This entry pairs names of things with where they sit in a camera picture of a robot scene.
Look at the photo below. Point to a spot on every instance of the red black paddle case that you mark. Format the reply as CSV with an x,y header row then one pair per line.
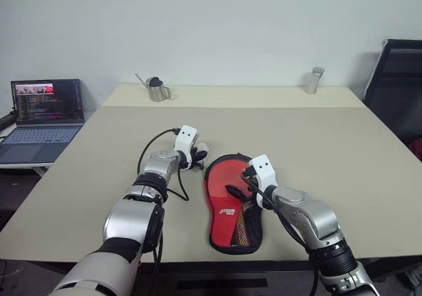
x,y
224,180

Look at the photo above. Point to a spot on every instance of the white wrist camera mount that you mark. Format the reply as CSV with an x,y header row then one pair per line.
x,y
186,136
263,170

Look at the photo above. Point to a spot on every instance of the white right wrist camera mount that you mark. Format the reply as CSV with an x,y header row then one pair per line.
x,y
263,170

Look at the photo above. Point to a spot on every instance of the red cloth item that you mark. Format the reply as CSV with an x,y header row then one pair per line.
x,y
417,149

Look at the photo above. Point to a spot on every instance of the steel cylinder tumbler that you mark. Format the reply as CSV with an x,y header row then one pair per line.
x,y
313,83

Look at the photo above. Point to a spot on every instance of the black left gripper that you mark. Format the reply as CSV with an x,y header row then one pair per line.
x,y
195,157

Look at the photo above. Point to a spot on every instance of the steel pitcher with spout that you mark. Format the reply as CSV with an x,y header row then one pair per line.
x,y
156,91

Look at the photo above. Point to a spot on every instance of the open grey laptop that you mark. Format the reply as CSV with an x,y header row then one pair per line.
x,y
36,137

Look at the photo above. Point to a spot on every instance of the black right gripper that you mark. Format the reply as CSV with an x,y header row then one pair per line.
x,y
253,186

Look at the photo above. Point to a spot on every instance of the white fluffy pom-pom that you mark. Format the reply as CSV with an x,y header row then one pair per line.
x,y
203,146

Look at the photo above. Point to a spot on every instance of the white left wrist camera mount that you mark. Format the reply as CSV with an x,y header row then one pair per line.
x,y
186,136

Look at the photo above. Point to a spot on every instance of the black rolled object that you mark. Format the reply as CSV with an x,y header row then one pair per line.
x,y
6,119

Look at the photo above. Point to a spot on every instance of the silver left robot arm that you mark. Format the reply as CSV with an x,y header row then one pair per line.
x,y
132,223

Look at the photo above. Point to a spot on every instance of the black mesh chair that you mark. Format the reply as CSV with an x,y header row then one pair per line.
x,y
395,95

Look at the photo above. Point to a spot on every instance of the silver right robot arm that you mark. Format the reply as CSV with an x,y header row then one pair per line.
x,y
316,217

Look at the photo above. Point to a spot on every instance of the white side desk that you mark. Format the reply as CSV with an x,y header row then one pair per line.
x,y
19,166

